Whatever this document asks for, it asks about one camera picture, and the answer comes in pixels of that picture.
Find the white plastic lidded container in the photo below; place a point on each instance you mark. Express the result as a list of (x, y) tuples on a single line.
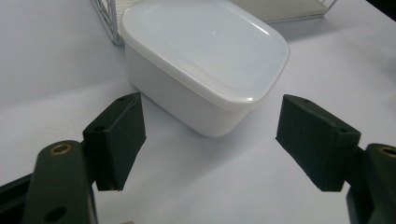
[(205, 59)]

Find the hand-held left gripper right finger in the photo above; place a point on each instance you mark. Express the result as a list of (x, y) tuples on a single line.
[(317, 143)]

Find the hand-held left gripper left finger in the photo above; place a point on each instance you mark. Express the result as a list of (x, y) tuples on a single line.
[(115, 146)]

